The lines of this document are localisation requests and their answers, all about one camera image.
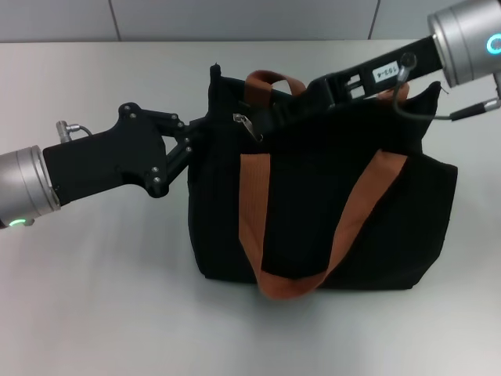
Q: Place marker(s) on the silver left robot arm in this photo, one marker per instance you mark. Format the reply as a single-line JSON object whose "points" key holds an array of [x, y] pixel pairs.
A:
{"points": [[23, 184]]}

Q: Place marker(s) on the silver zipper pull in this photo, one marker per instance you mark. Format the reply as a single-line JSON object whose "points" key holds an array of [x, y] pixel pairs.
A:
{"points": [[246, 125]]}

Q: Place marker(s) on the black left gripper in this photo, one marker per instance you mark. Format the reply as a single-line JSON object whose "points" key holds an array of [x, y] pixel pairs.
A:
{"points": [[105, 156]]}

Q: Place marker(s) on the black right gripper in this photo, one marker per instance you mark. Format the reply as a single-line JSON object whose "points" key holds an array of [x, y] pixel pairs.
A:
{"points": [[391, 66]]}

